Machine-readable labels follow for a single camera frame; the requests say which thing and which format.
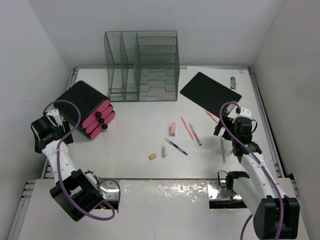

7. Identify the white red marker pen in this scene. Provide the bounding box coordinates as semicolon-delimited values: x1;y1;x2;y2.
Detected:
189;123;202;146

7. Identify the pink highlighter pen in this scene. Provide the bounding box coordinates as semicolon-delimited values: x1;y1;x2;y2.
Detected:
180;116;195;140

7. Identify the pink eraser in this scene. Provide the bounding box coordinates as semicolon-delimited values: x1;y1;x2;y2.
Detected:
169;122;177;137

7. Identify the purple white pen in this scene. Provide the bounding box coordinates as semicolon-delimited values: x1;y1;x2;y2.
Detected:
164;138;188;156

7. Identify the black pink drawer unit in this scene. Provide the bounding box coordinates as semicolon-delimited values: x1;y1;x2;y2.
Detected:
53;80;116;139

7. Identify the grey small eraser block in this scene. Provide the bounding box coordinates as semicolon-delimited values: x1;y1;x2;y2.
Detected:
162;146;167;158

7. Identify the yellow eraser cube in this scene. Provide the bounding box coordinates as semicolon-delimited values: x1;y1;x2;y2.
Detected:
148;153;157;160

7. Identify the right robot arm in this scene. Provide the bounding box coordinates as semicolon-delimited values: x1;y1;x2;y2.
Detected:
213;115;300;240

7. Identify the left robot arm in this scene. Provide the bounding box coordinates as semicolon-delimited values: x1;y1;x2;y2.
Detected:
31;115;103;222

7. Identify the black clipboard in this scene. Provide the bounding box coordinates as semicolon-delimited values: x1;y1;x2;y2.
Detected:
180;72;242;117

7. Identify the small metal binder clip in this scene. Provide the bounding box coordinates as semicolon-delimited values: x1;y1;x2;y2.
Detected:
230;77;237;90

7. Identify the white paper sheet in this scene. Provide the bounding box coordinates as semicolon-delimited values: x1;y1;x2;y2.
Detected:
186;66;244;87

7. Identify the white front cover board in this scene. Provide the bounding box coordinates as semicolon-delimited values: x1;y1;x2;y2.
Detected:
17;178;311;240

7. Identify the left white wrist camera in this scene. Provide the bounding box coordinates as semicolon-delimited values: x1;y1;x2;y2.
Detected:
44;108;63;127

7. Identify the aluminium table edge rail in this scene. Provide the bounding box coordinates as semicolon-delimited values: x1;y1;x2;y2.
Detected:
66;67;80;90

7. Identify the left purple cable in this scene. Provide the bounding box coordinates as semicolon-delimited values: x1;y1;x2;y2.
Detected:
42;99;118;221

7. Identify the green wire mesh organizer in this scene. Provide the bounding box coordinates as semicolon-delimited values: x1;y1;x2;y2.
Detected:
104;30;180;102

